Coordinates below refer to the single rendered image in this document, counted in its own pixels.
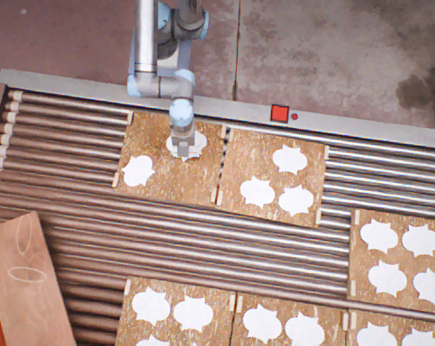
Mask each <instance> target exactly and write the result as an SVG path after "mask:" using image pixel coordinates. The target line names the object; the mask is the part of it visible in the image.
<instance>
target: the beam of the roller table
mask: <svg viewBox="0 0 435 346"><path fill-rule="evenodd" d="M0 83H6V84H7V85H8V86H9V87H10V88H11V89H12V90H22V91H24V92H26V93H32V94H42V95H47V96H56V97H66V98H72V99H76V100H82V101H92V102H97V103H102V104H108V105H122V106H127V107H132V108H138V109H148V110H152V111H158V112H163V113H169V111H170V106H171V99H161V98H134V97H131V96H130V95H128V91H127V86H124V85H118V84H113V83H103V82H98V81H93V80H87V79H77V78H72V77H62V76H52V75H47V74H42V73H37V72H31V71H21V70H16V69H10V68H1V72H0ZM270 110H271V106H270V105H256V104H251V103H245V102H234V101H230V100H224V99H220V98H210V97H204V96H194V116H198V117H203V118H208V119H213V120H224V121H228V122H234V123H248V124H253V125H258V126H263V127H274V128H278V129H284V130H294V131H299V132H308V133H319V134H324V135H329V136H334V137H344V138H350V139H355V140H360V141H374V142H380V143H385V144H395V145H401V146H405V147H411V148H421V149H426V150H435V129H429V128H424V127H419V126H409V125H403V124H398V123H383V122H379V121H373V120H368V119H358V118H352V117H347V116H341V115H331V114H322V113H316V112H306V111H301V110H295V109H291V108H289V115H288V123H273V122H270ZM293 113H296V114H297V115H298V119H296V120H293V119H292V118H291V115H292V114H293Z"/></svg>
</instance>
